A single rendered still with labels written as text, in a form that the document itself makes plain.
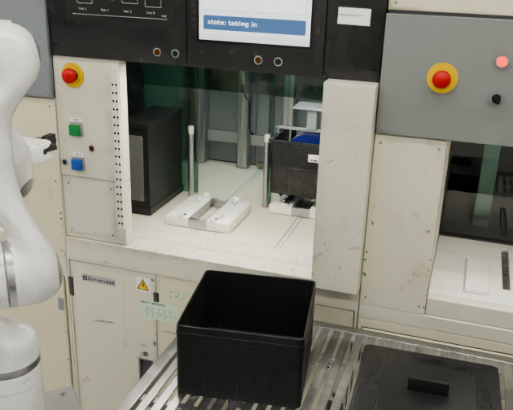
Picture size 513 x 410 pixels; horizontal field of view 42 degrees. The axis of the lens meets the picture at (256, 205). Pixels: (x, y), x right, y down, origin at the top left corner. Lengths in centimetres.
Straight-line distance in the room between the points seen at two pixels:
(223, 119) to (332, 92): 119
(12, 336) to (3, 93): 43
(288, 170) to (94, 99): 66
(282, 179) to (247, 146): 51
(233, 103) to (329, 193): 112
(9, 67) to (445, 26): 91
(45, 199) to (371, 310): 99
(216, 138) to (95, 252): 89
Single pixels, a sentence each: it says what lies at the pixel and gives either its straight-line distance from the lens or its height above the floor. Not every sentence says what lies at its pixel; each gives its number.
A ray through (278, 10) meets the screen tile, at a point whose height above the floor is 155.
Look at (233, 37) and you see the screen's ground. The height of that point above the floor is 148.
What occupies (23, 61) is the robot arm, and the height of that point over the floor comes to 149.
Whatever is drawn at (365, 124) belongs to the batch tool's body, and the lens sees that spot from 158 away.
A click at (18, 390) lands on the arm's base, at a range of 134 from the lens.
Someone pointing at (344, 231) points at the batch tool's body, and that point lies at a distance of 167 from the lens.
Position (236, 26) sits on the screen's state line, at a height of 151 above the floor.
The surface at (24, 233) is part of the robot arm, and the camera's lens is 122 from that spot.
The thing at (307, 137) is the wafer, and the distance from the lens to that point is 222.
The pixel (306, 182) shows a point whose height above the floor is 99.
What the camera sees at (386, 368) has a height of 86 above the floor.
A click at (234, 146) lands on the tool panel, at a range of 273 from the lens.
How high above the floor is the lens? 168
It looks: 21 degrees down
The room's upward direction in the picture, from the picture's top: 2 degrees clockwise
